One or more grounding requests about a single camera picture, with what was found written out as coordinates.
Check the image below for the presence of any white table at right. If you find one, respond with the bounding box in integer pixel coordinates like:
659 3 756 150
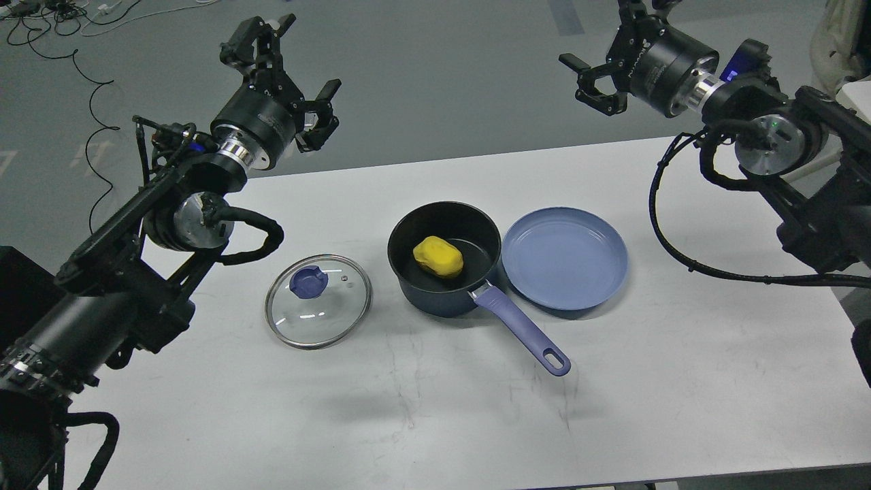
836 76 871 124

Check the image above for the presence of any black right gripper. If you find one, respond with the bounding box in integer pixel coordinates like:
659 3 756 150
558 0 721 118

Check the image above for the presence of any dark blue saucepan purple handle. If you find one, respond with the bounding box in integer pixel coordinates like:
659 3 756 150
388 201 572 376

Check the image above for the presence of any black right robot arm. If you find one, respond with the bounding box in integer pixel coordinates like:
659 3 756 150
558 1 870 289

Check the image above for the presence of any yellow potato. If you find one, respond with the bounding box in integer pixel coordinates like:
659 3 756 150
412 235 465 279

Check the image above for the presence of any glass lid purple knob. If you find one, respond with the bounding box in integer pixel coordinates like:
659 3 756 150
264 254 374 350

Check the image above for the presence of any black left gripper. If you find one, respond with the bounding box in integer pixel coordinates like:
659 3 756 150
210 13 342 171

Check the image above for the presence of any office chair with beige cover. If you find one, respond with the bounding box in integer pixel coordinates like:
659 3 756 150
809 1 870 97

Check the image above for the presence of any blue plate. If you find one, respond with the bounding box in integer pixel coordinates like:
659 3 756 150
502 207 629 311

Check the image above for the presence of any black box at left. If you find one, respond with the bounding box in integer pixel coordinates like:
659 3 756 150
1 246 65 350

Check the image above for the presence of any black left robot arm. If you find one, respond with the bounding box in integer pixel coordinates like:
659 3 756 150
2 14 340 489

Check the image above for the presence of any white floor cable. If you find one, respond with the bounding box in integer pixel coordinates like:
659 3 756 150
80 0 222 35

